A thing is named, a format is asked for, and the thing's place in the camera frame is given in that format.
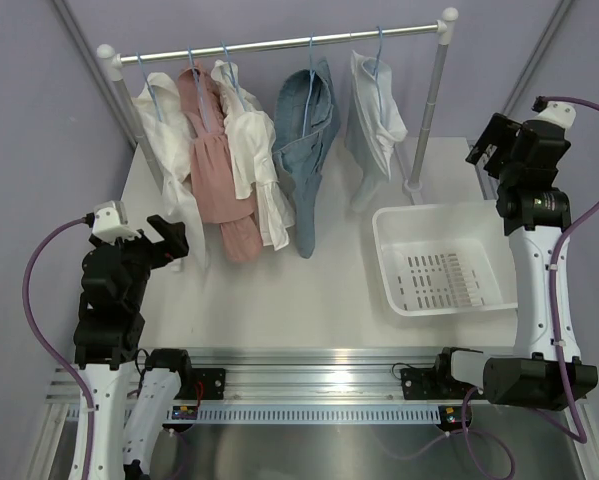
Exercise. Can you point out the blue hanger of blouse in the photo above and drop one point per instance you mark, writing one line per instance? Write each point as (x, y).
(233, 78)

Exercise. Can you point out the metal clothes rack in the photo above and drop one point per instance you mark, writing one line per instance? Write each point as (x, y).
(113, 64)

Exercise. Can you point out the white slotted cable duct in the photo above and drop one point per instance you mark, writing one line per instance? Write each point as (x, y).
(305, 415)

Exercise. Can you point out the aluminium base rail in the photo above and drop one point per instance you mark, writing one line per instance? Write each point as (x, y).
(312, 376)

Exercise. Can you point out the white ruffled blouse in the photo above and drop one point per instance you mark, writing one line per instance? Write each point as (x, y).
(251, 135)

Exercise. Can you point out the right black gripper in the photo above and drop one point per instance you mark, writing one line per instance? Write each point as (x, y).
(502, 133)

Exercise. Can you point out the blue denim skirt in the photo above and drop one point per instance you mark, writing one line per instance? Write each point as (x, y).
(299, 160)

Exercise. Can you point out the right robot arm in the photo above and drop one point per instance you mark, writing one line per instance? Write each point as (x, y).
(545, 371)

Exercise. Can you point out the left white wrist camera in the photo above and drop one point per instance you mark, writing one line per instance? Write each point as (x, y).
(111, 223)

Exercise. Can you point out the blue hanger of dress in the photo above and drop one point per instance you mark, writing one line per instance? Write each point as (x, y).
(201, 101)

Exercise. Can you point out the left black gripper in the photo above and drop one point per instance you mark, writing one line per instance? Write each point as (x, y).
(175, 245)

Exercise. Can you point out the blue hanger of shirt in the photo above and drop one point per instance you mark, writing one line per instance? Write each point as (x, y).
(149, 87)

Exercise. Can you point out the white plastic basket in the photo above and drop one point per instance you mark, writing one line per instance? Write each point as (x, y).
(444, 259)

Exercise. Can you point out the white shirt on hanger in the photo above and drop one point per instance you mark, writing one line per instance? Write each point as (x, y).
(171, 141)

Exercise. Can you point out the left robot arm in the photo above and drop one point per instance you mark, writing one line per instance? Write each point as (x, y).
(113, 442)

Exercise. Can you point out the blue hanger of denim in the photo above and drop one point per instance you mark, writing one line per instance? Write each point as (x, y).
(308, 107)

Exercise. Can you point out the pink dress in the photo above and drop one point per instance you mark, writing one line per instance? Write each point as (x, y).
(211, 172)

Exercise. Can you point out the light blue white skirt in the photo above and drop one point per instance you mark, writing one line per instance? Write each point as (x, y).
(374, 126)

